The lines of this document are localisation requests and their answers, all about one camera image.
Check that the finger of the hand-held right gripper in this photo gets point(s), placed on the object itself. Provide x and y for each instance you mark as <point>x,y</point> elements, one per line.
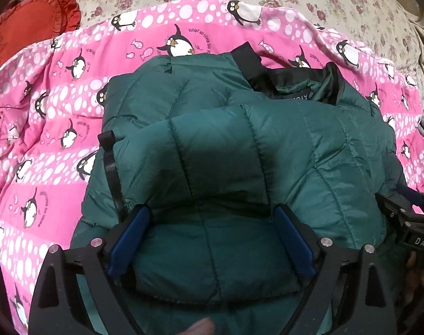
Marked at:
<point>407,206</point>

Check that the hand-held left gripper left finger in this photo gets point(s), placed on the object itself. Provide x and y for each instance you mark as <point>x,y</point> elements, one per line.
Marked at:
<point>128,240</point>

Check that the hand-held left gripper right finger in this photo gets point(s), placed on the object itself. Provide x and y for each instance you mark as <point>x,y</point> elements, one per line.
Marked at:
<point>295,240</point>

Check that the green puffer jacket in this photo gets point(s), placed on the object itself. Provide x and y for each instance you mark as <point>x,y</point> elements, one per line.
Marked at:
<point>233,153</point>

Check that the person's right hand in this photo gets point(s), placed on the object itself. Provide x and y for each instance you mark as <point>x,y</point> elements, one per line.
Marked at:
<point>423,275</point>

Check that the person's left hand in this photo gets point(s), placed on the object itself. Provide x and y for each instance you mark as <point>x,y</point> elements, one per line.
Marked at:
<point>202,327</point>

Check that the pink penguin print blanket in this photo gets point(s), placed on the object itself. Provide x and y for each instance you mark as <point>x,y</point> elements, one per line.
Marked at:
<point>44,139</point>

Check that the floral beige quilt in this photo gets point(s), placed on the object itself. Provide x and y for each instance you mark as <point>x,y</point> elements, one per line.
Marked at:
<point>302,3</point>

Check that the red ruffled pillow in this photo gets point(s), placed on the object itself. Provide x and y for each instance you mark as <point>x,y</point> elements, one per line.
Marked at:
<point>20,31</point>

